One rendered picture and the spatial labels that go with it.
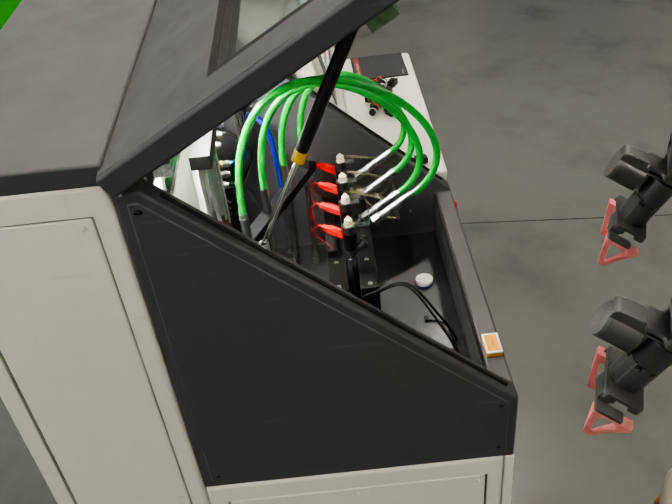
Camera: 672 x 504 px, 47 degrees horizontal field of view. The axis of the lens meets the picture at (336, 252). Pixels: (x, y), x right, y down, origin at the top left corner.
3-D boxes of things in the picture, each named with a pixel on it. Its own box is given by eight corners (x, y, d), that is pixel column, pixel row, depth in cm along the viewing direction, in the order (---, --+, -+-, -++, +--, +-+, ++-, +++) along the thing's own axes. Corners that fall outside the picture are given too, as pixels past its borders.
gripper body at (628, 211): (610, 230, 148) (634, 203, 142) (612, 200, 155) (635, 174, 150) (640, 246, 148) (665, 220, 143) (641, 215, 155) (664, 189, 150)
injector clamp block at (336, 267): (383, 339, 164) (379, 285, 155) (336, 344, 164) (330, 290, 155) (368, 243, 191) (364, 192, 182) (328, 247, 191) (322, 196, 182)
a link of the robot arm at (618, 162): (700, 170, 135) (698, 145, 141) (643, 139, 135) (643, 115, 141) (657, 216, 143) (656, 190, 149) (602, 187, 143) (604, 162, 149)
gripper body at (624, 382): (598, 398, 116) (628, 372, 111) (601, 350, 124) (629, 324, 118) (636, 418, 116) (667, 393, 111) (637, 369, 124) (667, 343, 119)
